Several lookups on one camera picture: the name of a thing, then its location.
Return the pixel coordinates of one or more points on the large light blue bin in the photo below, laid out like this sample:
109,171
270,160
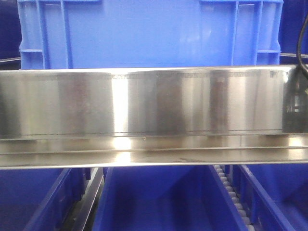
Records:
66,34

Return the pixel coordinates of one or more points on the lower middle dark blue bin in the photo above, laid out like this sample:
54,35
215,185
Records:
166,198

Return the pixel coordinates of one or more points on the dark blue bin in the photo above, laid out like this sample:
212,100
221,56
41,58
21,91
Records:
274,196
166,198
39,199

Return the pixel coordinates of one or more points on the white roller track strip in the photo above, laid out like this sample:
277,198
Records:
234,197

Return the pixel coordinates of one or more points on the lower right dark blue bin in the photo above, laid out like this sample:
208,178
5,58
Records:
274,196

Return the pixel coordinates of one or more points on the lower left dark blue bin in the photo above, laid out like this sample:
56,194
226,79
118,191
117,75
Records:
39,199

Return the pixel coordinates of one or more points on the stainless steel shelf front rail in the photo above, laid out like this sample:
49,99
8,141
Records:
153,116

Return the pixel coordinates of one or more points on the metal lane divider rail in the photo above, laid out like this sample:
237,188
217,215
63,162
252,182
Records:
81,216

